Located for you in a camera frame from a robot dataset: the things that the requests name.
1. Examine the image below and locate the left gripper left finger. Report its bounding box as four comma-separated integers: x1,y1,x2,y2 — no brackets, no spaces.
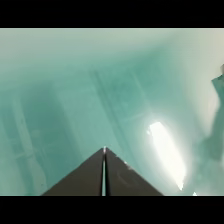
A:
41,147,106,197

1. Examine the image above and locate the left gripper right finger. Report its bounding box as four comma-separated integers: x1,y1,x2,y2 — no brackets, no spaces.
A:
104,146,164,197

